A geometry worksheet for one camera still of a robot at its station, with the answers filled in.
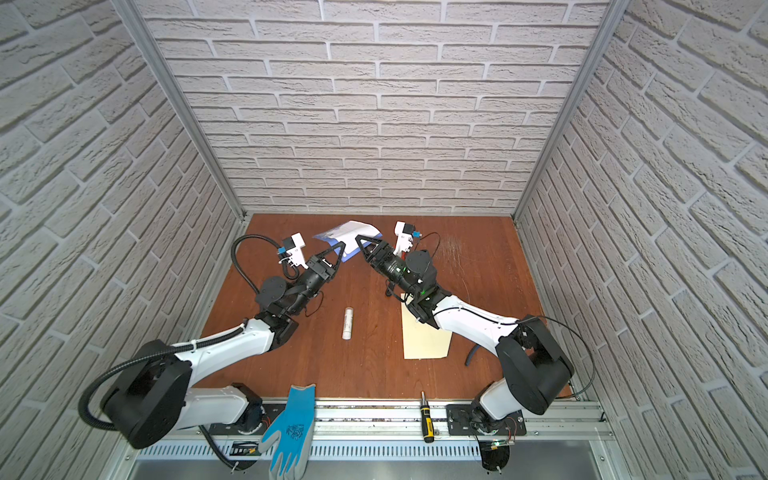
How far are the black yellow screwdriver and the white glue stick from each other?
0.28 m

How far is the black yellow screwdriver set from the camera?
0.71 meters

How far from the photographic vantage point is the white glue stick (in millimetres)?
890

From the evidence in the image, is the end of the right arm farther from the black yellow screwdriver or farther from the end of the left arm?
the black yellow screwdriver
